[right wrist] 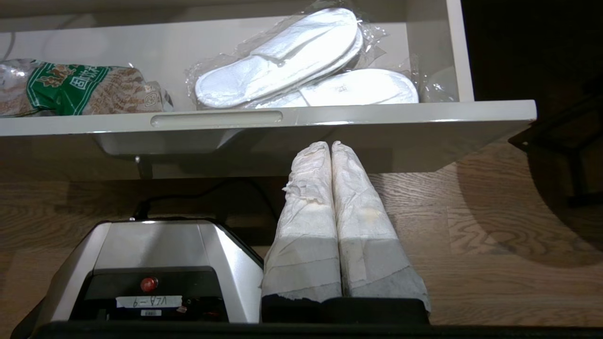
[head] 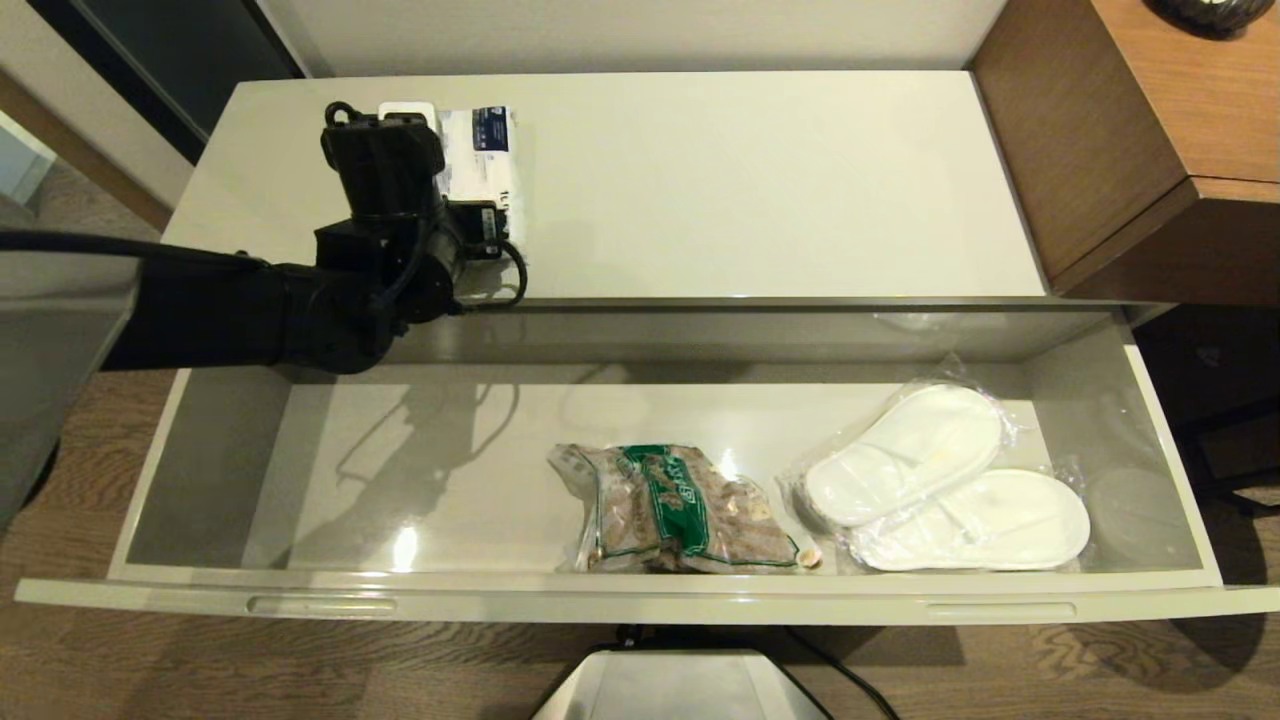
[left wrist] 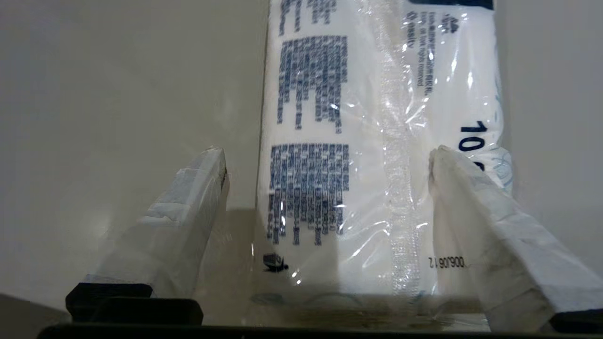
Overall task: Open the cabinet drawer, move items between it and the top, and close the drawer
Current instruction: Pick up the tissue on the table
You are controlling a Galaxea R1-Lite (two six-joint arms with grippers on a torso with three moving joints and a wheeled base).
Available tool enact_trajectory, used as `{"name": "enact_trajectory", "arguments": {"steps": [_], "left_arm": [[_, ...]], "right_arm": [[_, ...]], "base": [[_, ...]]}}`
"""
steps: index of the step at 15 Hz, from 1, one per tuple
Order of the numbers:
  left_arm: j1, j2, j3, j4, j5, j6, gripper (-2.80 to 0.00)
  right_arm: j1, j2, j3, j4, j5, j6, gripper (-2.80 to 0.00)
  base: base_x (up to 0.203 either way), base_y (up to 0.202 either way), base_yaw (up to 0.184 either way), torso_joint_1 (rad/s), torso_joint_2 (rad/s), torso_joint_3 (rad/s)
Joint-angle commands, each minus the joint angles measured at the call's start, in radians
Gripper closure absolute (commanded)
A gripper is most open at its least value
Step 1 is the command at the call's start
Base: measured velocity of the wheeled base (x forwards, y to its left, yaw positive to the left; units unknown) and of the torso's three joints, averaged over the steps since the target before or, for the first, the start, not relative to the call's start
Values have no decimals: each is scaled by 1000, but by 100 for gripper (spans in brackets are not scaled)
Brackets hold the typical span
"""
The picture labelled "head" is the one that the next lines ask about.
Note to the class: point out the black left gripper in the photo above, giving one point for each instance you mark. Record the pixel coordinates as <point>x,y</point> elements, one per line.
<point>475,232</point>

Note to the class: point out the white blue tissue pack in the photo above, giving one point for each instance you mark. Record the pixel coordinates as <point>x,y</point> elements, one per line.
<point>485,160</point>

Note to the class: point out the beige cabinet drawer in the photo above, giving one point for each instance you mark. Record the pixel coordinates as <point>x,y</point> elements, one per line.
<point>480,480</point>

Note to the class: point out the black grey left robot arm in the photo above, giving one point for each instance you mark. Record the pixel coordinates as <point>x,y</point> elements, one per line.
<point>230,315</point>

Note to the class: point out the silver black robot base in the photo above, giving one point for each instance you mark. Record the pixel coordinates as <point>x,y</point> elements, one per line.
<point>680,690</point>

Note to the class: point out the beige glossy cabinet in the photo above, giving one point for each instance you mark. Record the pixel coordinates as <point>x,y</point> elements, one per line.
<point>750,190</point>

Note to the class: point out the green printed snack bag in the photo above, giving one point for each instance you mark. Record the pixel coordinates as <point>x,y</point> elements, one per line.
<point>670,510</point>

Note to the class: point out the dark glass panel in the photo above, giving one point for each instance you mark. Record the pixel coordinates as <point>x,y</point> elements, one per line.
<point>170,60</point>

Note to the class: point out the small beige round piece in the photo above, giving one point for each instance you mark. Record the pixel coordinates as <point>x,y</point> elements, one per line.
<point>811,557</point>

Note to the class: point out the white disposable slipper in plastic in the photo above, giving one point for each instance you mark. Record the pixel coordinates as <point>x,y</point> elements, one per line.
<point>905,450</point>
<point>990,520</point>

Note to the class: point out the brown wooden desk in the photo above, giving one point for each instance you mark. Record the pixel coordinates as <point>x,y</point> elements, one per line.
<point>1120,150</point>

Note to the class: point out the dark round bowl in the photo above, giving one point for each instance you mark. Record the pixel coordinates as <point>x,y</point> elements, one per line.
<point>1210,12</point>

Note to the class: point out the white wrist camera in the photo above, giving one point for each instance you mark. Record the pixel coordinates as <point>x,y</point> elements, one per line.
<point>407,110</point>

